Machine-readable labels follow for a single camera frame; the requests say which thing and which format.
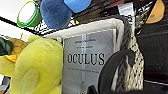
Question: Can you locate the grey Oculus box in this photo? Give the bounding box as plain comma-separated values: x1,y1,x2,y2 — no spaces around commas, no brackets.
61,28,118,94

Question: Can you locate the yellow plush toy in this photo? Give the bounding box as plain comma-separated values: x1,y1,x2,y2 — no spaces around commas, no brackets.
0,34,65,94

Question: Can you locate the small orange toy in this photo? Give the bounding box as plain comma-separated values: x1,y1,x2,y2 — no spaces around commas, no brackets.
145,0,166,25

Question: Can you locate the orange pineapple plush toy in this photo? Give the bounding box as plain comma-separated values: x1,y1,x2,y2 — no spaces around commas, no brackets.
0,36,30,66

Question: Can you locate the dark blue plush toy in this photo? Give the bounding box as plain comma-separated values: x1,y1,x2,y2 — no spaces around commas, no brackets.
39,0,74,31

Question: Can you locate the light blue plush toy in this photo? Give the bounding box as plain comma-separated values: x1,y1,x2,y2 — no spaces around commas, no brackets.
62,0,93,15

